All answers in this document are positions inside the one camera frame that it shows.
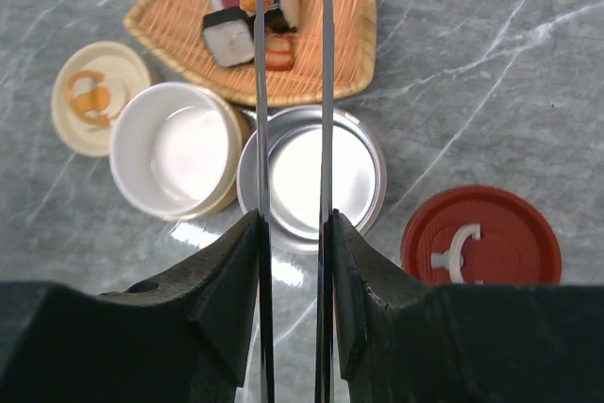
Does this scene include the cream lid with orange handle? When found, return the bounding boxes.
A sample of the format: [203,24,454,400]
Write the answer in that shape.
[51,41,160,158]

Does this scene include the woven bamboo tray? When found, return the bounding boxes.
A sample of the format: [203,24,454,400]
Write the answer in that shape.
[123,0,378,109]

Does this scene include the red bowl silver inside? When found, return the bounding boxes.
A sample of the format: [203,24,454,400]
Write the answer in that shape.
[236,104,388,253]

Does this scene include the sushi roll green centre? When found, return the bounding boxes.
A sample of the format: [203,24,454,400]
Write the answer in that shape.
[264,0,300,34]

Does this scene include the red lid with white handle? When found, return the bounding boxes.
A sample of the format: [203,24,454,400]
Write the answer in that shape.
[401,185,562,285]

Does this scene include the metal tongs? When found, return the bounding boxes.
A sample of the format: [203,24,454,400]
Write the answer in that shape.
[254,0,335,402]

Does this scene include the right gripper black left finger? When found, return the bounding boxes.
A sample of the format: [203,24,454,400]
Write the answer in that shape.
[1,211,260,402]

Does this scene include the sushi roll white centre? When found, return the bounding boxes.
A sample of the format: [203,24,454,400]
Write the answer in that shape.
[201,7,255,68]

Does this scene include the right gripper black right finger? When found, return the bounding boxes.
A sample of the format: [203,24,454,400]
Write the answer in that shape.
[333,214,603,402]

